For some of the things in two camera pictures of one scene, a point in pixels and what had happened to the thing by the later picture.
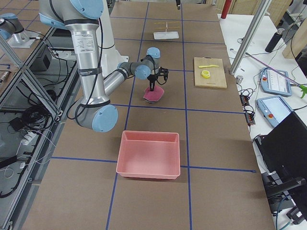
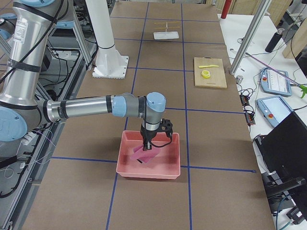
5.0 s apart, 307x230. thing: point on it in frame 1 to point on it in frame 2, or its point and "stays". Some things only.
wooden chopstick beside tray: [165, 23] stays
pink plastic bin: [149, 155] stays
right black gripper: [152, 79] to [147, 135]
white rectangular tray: [166, 35] stays
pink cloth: [155, 95] to [145, 156]
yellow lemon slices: [206, 74] stays
